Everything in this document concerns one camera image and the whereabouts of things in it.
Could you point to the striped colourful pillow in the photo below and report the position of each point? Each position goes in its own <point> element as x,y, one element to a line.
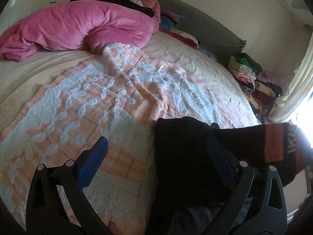
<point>169,19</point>

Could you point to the pink fluffy blanket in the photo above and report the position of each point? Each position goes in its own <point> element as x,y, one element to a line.
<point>79,25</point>

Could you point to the cream curtain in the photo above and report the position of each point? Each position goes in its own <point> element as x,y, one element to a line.
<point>294,75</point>

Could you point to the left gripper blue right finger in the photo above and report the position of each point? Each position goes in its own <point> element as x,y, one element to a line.
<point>255,201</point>

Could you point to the pile of folded clothes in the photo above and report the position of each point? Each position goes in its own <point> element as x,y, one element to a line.
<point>259,86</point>

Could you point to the black orange IKISS sweater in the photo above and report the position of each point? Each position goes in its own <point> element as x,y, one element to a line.
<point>188,194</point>

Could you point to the peach white tufted bedspread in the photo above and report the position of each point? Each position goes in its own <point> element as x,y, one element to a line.
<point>54,105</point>

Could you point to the grey upholstered headboard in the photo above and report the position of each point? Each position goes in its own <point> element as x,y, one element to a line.
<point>213,36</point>

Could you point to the left hand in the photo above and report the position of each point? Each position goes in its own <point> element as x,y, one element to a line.
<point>114,229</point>

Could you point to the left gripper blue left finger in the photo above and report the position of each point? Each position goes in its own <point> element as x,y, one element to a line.
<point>56,202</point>

